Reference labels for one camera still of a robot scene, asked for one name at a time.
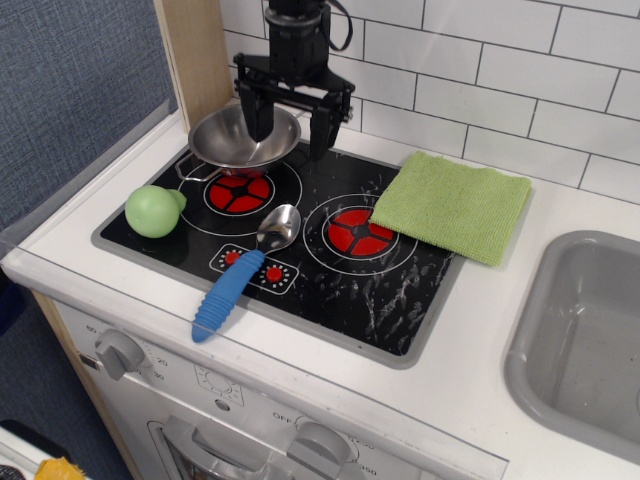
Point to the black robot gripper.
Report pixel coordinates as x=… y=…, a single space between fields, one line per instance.
x=296 y=72

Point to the stainless steel colander bowl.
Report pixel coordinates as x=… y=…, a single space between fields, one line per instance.
x=221 y=139

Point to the green toy pear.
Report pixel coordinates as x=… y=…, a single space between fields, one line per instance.
x=153 y=212

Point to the black toy stovetop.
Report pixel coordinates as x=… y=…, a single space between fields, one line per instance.
x=356 y=285

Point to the green folded cloth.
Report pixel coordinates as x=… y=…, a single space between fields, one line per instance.
x=469 y=211

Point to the grey timer knob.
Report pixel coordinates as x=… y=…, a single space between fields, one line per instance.
x=118 y=353

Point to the grey oven knob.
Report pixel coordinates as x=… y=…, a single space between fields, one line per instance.
x=319 y=449

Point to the white toy oven door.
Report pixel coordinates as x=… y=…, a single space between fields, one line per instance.
x=215 y=451

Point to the grey sink basin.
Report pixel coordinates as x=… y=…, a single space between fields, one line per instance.
x=573 y=364

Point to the yellow black object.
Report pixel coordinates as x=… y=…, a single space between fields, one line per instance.
x=51 y=469

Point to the blue handled metal spoon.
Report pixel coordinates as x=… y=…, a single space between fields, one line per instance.
x=277 y=231

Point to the wooden side post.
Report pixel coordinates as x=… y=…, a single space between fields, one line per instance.
x=195 y=47

